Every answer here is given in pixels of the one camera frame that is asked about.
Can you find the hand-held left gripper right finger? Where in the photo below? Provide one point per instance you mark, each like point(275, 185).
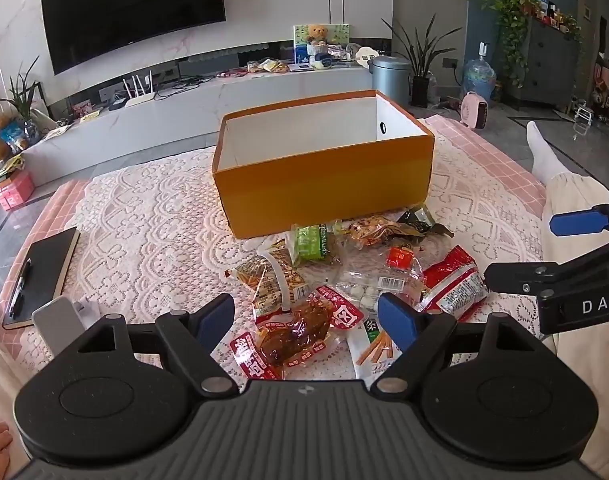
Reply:
point(397, 317)

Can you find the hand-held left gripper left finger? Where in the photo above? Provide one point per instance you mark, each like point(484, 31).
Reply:
point(219, 317)

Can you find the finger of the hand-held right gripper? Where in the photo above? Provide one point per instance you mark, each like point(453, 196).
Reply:
point(579, 223)
point(514, 277)

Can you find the clear packet of white candies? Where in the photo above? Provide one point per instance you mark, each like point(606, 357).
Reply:
point(369, 292)

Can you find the white stick snack packet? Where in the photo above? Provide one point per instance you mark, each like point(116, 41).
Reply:
point(369, 350)

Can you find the orange stick snack packet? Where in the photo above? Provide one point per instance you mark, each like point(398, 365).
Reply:
point(264, 280)

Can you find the small red snack packet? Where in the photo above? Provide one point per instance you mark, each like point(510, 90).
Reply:
point(399, 258)

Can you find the red and white snack packet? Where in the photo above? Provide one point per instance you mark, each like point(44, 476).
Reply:
point(454, 285)

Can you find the red braised meat packet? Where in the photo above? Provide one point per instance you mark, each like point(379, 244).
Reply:
point(294, 330)

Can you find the clear packet of brown snacks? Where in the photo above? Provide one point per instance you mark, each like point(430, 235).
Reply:
point(374, 230)

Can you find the dark green leaf snack packet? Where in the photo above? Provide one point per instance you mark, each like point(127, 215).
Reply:
point(424, 220)

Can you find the orange cardboard box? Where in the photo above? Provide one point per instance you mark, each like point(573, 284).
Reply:
point(324, 185)

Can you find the pink checkered cloth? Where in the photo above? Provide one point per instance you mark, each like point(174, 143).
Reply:
point(504, 165)

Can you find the white step stool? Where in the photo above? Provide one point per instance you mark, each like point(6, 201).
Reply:
point(583, 117)

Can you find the white charger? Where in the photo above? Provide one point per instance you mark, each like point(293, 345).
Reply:
point(87, 307)

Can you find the pink heater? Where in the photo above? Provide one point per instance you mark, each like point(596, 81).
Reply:
point(473, 110)

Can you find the grey drawer cabinet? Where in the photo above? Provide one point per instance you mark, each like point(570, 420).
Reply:
point(544, 70)

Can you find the silver phone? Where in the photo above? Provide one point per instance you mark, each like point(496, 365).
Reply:
point(54, 325)

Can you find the blue water bottle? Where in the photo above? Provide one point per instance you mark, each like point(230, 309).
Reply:
point(479, 80)

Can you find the black notebook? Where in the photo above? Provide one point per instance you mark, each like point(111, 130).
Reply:
point(44, 270)

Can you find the white television console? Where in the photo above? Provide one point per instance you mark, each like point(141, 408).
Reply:
point(184, 120)

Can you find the black pen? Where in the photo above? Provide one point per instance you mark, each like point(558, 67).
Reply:
point(19, 290)

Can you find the tall leafy potted plant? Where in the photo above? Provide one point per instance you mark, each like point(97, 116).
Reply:
point(420, 87)

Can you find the row of small ornaments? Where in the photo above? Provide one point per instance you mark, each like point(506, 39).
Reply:
point(554, 12)

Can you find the green pothos plant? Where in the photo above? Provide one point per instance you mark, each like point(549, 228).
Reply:
point(509, 10)

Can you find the grey trash can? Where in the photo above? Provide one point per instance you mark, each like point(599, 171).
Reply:
point(389, 82)

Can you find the white router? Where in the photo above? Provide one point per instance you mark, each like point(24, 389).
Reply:
point(139, 100)

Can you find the pink storage box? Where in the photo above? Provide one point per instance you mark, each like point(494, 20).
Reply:
point(14, 190)

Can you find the yellow snack bags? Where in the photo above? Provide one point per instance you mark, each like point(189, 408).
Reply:
point(269, 66)

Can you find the green printed gift box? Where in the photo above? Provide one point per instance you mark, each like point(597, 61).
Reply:
point(339, 35)

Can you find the small potted grass plant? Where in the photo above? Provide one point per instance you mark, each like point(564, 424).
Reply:
point(24, 100)

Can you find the brown teddy bear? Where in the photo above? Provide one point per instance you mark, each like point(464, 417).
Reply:
point(317, 35)

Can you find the black television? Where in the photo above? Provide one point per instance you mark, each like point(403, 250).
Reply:
point(134, 10)

